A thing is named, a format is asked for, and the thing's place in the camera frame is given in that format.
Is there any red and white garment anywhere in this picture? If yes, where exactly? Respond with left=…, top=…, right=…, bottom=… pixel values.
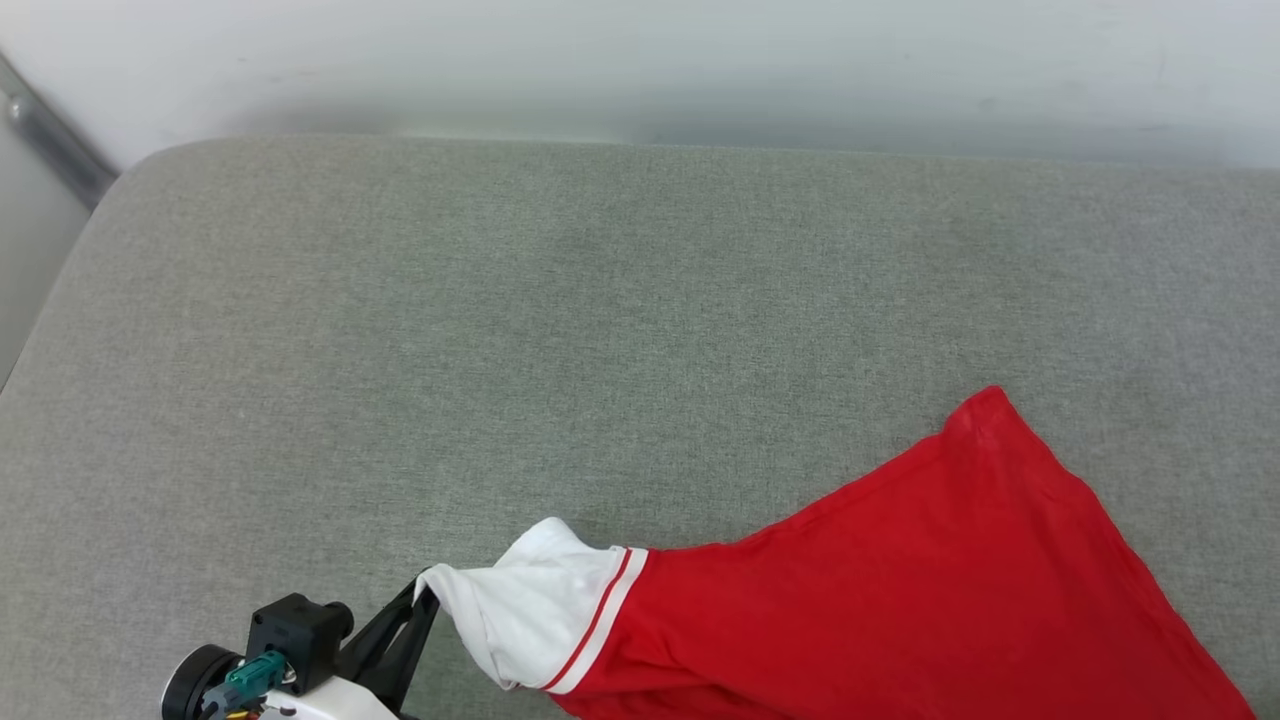
left=415, top=385, right=1256, bottom=720

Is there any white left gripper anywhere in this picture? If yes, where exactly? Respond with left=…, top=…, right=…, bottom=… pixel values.
left=162, top=575, right=441, bottom=720

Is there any grey metal bar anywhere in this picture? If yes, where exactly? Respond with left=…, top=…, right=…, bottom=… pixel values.
left=0, top=55, right=119, bottom=211

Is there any teal cable connector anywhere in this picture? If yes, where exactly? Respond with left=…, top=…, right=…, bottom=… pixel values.
left=200, top=650, right=291, bottom=716

